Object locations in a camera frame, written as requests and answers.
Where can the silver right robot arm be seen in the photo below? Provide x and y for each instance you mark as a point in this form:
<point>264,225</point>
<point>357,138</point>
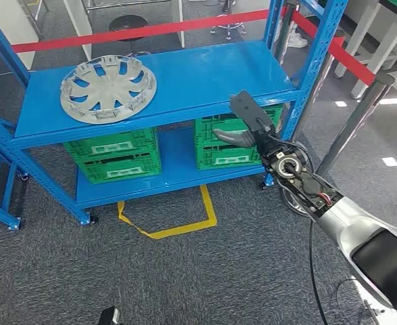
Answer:
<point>347,220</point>

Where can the chrome stanchion post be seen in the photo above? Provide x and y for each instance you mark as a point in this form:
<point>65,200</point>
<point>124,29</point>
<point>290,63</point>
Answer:
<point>354,121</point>

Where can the person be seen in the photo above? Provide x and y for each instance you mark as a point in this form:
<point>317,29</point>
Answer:
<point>298,40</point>

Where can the grey plastic wheel hubcap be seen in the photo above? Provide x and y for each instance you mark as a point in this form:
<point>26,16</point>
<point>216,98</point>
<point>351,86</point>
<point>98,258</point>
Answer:
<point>109,92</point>

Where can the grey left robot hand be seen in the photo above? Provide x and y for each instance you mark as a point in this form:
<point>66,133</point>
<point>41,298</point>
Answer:
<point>109,317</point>

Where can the black round stool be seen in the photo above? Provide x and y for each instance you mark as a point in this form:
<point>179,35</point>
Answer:
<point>127,24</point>

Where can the chrome base stool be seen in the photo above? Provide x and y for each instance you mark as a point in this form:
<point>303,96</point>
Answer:
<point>228,27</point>

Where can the white table frame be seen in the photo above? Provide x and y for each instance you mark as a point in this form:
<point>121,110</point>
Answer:
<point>379,58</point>

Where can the white cabinet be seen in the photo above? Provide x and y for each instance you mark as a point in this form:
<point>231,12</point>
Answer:
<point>8,27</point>

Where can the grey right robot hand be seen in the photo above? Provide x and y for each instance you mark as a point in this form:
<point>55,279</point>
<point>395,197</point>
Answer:
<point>252,114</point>

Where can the red barrier belt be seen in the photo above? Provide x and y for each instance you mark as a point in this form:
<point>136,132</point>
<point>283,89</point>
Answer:
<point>117,35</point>
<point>350,58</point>

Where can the dark metal stanchion post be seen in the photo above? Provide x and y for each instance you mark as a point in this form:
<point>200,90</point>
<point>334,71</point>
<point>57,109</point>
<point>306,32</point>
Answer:
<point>286,31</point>

